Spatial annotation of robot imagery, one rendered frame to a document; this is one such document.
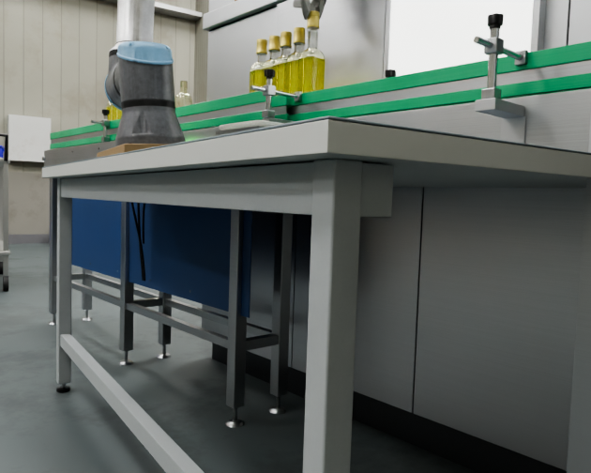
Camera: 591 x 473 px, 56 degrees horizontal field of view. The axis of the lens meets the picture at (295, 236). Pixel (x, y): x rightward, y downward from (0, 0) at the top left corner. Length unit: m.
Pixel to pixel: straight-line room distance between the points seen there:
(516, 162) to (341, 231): 0.26
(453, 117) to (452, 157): 0.58
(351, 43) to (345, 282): 1.18
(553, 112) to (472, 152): 0.47
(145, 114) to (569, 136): 0.83
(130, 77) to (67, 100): 6.76
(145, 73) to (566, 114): 0.83
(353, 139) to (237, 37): 1.69
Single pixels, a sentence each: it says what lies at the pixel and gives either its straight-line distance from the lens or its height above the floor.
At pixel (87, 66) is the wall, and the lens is 8.15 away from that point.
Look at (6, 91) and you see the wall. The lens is 7.92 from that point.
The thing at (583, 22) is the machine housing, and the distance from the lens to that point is 1.38.
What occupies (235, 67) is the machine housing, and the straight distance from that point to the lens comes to 2.19.
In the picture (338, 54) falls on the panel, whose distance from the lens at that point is 1.74.
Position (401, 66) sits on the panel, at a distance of 1.57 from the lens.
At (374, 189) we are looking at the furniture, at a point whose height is 0.68.
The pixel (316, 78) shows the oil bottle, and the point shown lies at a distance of 1.60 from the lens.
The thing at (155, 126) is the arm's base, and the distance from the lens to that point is 1.23.
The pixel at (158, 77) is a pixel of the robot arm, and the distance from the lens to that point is 1.26.
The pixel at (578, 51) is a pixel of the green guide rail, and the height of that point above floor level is 0.95.
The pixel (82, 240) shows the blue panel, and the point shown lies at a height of 0.45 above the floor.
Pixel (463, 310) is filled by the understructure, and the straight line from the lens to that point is 1.46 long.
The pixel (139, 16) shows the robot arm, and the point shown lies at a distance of 1.45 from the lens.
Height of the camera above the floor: 0.67
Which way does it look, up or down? 4 degrees down
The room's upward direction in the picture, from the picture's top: 2 degrees clockwise
